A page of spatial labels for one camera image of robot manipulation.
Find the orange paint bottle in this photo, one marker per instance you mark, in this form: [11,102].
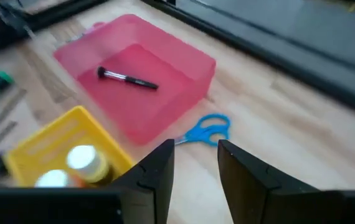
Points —
[54,179]

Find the yellow plastic basket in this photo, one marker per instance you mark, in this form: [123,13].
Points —
[56,130]

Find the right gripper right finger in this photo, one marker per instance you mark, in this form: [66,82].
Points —
[258,193]

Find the thick black makeup brush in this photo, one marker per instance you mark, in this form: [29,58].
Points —
[134,81]

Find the red plastic tray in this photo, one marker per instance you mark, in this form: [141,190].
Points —
[140,109]

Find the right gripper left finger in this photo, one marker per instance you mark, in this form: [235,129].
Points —
[152,186]

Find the yellow paint bottle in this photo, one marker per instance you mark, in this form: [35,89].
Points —
[87,161]

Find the blue scissors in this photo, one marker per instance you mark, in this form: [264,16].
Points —
[202,132]

